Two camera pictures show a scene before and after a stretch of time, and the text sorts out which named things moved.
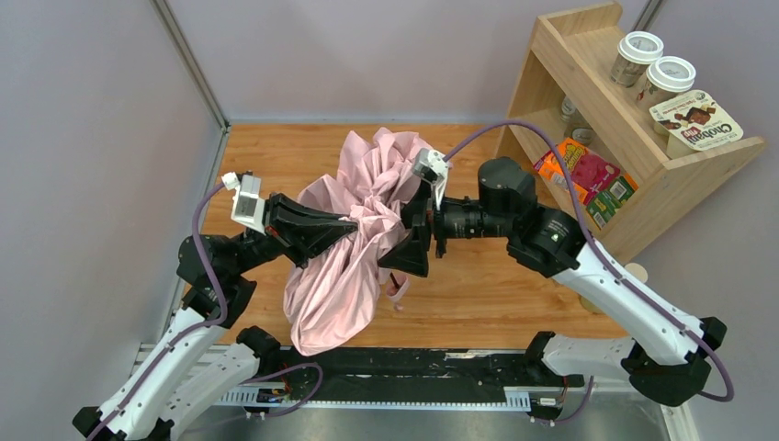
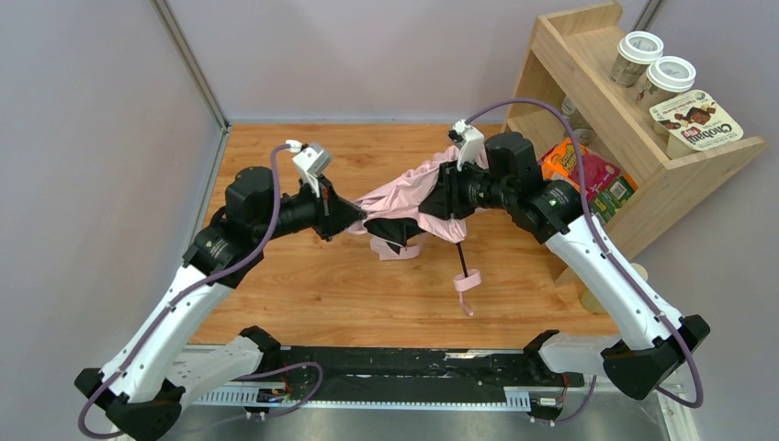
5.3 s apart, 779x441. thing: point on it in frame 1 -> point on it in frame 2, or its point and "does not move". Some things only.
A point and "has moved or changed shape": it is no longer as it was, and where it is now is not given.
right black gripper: [430, 220] -> [451, 194]
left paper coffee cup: [636, 50] does not move
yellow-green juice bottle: [635, 270] does not move
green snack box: [602, 208] does not move
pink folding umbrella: [333, 298] has moved or changed shape
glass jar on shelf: [578, 125] does not move
